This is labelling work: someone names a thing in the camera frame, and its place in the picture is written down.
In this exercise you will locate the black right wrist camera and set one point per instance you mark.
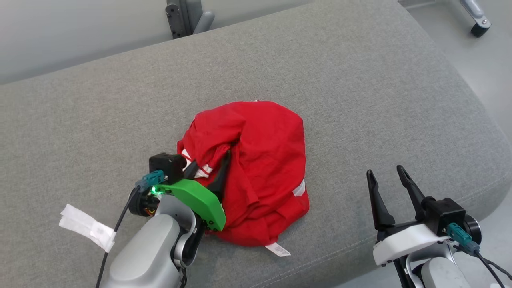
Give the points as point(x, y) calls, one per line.
point(444, 214)

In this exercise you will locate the grey metal frame with bracket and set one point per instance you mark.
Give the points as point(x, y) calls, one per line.
point(188, 16)

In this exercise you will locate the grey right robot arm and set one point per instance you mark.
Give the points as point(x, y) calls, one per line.
point(440, 274)

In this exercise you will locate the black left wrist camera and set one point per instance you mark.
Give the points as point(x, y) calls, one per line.
point(166, 164)

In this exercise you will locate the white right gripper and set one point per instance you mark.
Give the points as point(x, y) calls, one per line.
point(404, 242)

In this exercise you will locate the red basketball jersey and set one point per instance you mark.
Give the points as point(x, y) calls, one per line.
point(272, 160)

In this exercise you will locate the grey leg with black caster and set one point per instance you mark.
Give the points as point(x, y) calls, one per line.
point(478, 20)

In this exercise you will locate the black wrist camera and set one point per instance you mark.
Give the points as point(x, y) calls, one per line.
point(166, 164)
point(444, 214)

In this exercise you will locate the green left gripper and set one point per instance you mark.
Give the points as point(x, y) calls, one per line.
point(196, 198)

